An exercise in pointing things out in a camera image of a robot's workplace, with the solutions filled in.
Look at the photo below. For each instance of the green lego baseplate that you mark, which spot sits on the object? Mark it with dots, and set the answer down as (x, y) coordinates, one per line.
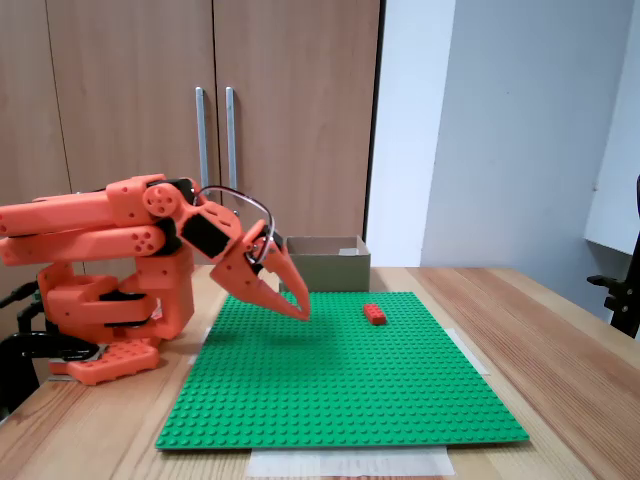
(325, 390)

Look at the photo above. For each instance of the red lego block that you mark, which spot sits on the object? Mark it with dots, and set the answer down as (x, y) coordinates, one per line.
(375, 314)

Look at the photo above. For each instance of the translucent masking tape strip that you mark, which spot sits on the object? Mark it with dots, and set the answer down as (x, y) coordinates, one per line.
(350, 462)
(192, 359)
(472, 352)

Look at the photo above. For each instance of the black camera stand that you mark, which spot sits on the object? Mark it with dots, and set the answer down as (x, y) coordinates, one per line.
(622, 300)

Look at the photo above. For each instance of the wooden cabinet side panel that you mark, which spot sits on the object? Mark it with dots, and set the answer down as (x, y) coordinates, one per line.
(25, 100)

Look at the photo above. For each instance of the open cardboard box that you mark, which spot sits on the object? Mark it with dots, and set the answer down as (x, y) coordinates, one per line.
(335, 270)

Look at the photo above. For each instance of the black table clamp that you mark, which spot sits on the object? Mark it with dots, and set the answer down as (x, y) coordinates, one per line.
(30, 345)

